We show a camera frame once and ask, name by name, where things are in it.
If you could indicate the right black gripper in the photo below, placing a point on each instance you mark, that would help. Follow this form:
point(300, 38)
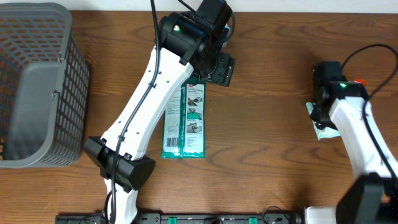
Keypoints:
point(317, 117)

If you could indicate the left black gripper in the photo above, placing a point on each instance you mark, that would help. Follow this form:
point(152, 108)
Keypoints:
point(224, 75)

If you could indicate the large red snack bag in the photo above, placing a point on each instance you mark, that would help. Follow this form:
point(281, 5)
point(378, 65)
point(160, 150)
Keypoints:
point(363, 82)

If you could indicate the light green snack packet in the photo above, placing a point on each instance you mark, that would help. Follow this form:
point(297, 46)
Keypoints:
point(320, 131)

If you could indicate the white green snack packet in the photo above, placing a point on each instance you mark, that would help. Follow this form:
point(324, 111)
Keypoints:
point(184, 125)

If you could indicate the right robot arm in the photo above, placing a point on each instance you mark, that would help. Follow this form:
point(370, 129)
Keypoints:
point(343, 106)

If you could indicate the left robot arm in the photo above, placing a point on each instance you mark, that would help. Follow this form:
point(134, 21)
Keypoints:
point(187, 44)

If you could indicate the grey plastic mesh basket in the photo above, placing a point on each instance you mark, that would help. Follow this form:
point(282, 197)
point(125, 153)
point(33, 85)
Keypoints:
point(44, 87)

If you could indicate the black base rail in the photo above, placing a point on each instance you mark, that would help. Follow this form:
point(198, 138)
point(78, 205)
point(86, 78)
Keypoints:
point(156, 218)

